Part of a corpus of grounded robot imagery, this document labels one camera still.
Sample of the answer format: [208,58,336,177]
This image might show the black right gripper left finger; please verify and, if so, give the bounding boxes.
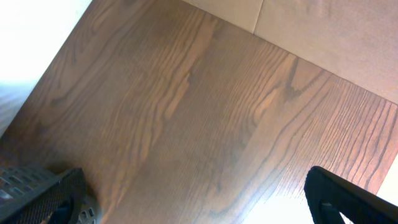
[0,167,88,224]

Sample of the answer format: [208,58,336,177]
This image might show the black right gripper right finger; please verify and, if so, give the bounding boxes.
[304,166,397,224]

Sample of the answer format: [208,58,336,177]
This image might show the grey plastic basket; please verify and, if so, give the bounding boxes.
[0,164,97,224]

